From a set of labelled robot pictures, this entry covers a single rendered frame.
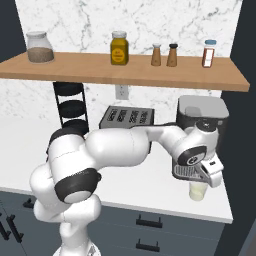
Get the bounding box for yellow jar with grey lid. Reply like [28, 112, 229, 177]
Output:
[110, 30, 130, 66]

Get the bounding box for brown shaker with black cap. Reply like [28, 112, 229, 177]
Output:
[166, 43, 179, 68]

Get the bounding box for brown shaker with white cap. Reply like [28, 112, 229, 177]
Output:
[150, 42, 163, 67]

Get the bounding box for black drawer handle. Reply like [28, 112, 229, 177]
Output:
[135, 214, 164, 230]
[135, 238, 161, 253]
[22, 197, 37, 210]

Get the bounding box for dark blue tall cabinet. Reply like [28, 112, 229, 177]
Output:
[213, 0, 256, 256]

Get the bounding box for grey and black coffee machine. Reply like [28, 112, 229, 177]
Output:
[171, 94, 231, 183]

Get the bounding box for grey and black toaster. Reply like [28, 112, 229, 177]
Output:
[98, 105, 155, 131]

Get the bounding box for black tiered wire stand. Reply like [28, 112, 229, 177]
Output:
[52, 81, 91, 135]

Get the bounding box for spice bottle with blue cap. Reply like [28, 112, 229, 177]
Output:
[201, 39, 218, 69]

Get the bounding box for wooden wall shelf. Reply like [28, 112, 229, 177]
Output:
[0, 50, 251, 93]

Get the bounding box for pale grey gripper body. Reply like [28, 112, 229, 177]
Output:
[201, 163, 224, 189]

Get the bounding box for glass of lemonade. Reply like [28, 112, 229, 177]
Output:
[188, 180, 210, 202]

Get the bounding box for dark blue cupboard door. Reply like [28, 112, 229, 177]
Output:
[0, 203, 28, 256]
[2, 205, 64, 256]

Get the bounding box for black cupboard door handle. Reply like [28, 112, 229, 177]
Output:
[0, 212, 12, 242]
[5, 214, 25, 244]

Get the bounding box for white wall socket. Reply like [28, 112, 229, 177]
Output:
[115, 83, 131, 101]

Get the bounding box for glass jar with brown grains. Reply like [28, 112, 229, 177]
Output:
[25, 30, 55, 65]

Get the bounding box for dark blue drawer front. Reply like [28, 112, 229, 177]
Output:
[0, 190, 38, 218]
[87, 222, 222, 256]
[96, 204, 226, 242]

